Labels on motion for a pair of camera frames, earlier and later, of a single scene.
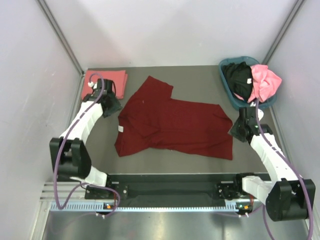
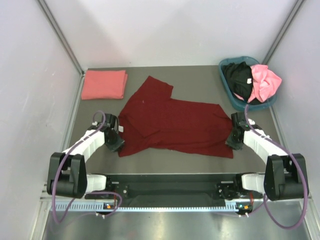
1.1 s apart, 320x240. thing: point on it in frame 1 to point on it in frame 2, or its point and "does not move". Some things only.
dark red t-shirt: x=149 y=121 does not move
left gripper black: x=116 y=106 to x=118 y=143
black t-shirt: x=239 y=76 does not move
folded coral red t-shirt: x=120 y=77 does not move
